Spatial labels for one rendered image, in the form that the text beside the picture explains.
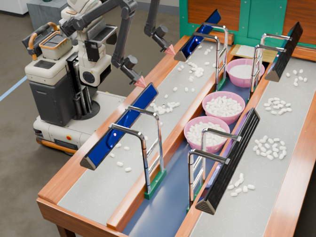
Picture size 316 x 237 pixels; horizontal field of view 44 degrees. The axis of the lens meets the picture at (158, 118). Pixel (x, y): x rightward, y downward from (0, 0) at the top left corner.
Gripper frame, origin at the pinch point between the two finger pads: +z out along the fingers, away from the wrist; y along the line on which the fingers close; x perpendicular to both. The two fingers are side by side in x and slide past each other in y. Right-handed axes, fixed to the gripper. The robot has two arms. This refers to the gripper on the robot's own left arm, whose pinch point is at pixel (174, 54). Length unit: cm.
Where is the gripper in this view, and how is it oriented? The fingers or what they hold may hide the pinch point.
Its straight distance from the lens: 285.0
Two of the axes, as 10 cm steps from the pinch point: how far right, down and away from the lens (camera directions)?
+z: 7.1, 6.9, 1.2
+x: -5.3, 4.3, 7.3
